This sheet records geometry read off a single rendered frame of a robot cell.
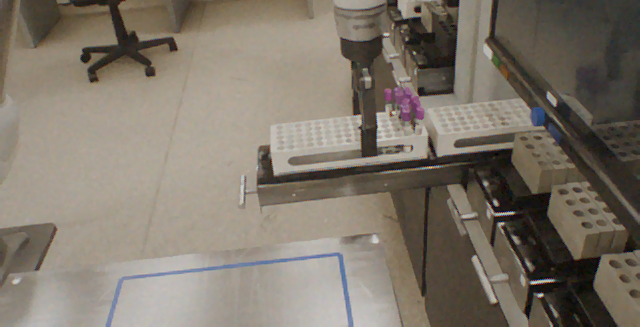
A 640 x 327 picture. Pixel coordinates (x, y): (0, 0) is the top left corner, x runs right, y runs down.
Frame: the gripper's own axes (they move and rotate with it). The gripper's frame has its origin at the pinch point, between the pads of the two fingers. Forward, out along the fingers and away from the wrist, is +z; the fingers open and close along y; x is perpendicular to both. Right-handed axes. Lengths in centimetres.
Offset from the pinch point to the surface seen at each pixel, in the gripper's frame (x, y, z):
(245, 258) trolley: -23.1, 26.9, 3.8
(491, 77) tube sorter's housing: 27.4, -8.2, -4.3
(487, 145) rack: 22.9, 4.9, 3.1
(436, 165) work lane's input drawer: 12.7, 6.4, 5.3
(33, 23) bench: -190, -295, 72
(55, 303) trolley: -51, 32, 4
